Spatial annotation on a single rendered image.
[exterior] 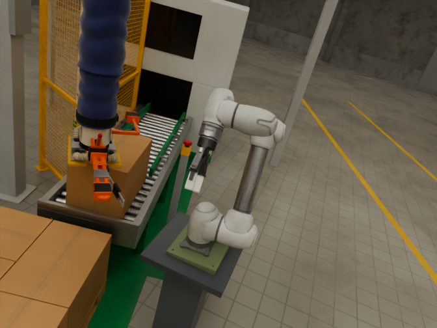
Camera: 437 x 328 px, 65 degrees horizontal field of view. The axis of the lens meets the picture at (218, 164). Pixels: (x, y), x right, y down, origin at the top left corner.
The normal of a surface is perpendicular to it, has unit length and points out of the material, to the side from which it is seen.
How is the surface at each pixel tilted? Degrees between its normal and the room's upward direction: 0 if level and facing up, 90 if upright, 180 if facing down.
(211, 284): 0
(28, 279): 0
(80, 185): 90
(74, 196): 90
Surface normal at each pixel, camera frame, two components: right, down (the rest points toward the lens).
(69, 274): 0.24, -0.86
